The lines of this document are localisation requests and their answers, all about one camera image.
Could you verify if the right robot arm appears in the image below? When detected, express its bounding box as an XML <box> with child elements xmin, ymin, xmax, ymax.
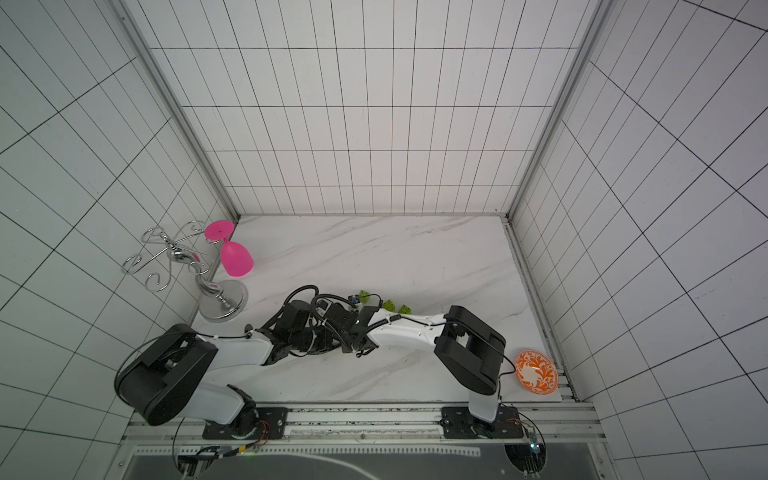
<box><xmin>319</xmin><ymin>300</ymin><xmax>507</xmax><ymax>425</ymax></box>

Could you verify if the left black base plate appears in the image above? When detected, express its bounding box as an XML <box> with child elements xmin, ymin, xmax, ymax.
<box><xmin>202</xmin><ymin>407</ymin><xmax>289</xmax><ymax>441</ymax></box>

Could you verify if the aluminium mounting rail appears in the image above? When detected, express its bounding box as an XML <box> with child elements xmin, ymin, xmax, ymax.
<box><xmin>122</xmin><ymin>401</ymin><xmax>604</xmax><ymax>448</ymax></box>

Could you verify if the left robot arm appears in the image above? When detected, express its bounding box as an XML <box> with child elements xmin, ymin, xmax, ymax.
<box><xmin>113</xmin><ymin>300</ymin><xmax>340</xmax><ymax>439</ymax></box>

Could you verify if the orange white patterned bowl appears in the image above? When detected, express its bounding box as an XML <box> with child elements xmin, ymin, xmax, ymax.
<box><xmin>514</xmin><ymin>349</ymin><xmax>559</xmax><ymax>396</ymax></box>

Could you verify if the silver wire glass rack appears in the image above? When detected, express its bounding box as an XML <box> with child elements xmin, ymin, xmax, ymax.
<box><xmin>121</xmin><ymin>220</ymin><xmax>250</xmax><ymax>324</ymax></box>

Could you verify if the pink plastic wine glass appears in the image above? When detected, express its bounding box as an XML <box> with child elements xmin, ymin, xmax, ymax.
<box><xmin>203</xmin><ymin>220</ymin><xmax>254</xmax><ymax>277</ymax></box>

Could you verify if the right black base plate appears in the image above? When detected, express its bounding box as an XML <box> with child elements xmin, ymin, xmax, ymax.
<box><xmin>439</xmin><ymin>406</ymin><xmax>526</xmax><ymax>440</ymax></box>

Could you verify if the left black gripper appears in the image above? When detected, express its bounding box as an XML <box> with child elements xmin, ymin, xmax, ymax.
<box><xmin>291</xmin><ymin>324</ymin><xmax>348</xmax><ymax>355</ymax></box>

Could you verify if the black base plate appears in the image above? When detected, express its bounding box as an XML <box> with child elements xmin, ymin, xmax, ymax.
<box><xmin>439</xmin><ymin>406</ymin><xmax>526</xmax><ymax>440</ymax></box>
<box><xmin>202</xmin><ymin>407</ymin><xmax>289</xmax><ymax>441</ymax></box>

